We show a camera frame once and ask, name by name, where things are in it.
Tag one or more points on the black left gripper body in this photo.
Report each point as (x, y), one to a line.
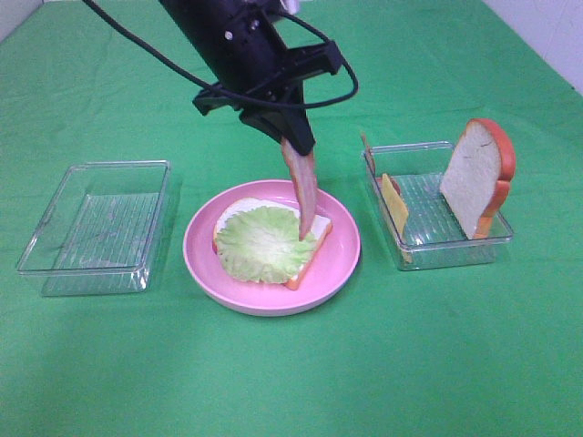
(246, 54)

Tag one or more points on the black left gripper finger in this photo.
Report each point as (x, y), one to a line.
(282, 123)

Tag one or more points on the toy bacon strip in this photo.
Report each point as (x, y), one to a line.
(304, 180)
(368, 155)

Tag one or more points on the toy bread slice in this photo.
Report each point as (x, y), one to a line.
(478, 177)
(320, 229)

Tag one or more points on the green lettuce leaf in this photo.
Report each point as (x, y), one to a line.
(263, 245)

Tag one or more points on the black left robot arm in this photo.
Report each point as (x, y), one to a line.
(258, 75)

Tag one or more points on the yellow toy cheese slice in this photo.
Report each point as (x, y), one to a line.
(396, 214)

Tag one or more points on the pink round plate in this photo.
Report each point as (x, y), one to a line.
(331, 267)

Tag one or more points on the right clear plastic tray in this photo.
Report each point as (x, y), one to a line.
(432, 234)

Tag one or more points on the clear plastic tray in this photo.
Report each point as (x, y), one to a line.
(432, 234)
(100, 232)

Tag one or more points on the left clear plastic tray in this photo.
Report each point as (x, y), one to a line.
(100, 232)

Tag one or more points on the green tablecloth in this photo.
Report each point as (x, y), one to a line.
(491, 350)

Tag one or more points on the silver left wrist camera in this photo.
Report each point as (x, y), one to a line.
(291, 6)

